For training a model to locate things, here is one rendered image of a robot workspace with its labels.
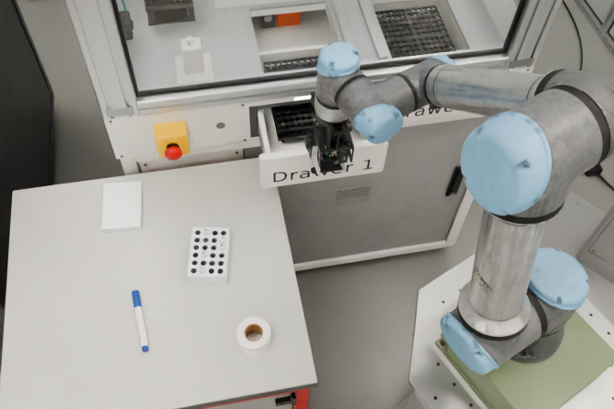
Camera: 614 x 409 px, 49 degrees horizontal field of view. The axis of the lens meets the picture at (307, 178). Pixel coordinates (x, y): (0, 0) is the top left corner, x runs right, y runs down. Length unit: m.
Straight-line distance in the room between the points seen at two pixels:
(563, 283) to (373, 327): 1.17
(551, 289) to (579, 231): 1.43
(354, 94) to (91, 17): 0.52
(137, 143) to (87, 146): 1.15
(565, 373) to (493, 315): 0.34
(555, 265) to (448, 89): 0.36
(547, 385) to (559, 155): 0.65
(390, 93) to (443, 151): 0.75
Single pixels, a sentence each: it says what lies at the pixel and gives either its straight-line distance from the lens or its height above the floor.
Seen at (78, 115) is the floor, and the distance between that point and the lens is 2.88.
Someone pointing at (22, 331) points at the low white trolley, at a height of 0.76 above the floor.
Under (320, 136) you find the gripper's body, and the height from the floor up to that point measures 1.04.
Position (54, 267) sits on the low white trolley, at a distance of 1.59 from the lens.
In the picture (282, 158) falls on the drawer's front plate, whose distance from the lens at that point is 1.47.
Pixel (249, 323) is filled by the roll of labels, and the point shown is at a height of 0.80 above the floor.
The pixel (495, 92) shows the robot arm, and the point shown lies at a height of 1.36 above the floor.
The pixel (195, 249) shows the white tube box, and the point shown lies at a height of 0.78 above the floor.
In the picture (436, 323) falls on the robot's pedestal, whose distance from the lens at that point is 1.49.
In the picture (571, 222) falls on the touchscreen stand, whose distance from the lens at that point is 2.64.
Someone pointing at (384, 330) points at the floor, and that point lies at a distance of 2.30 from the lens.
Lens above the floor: 2.10
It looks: 55 degrees down
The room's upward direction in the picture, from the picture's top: 3 degrees clockwise
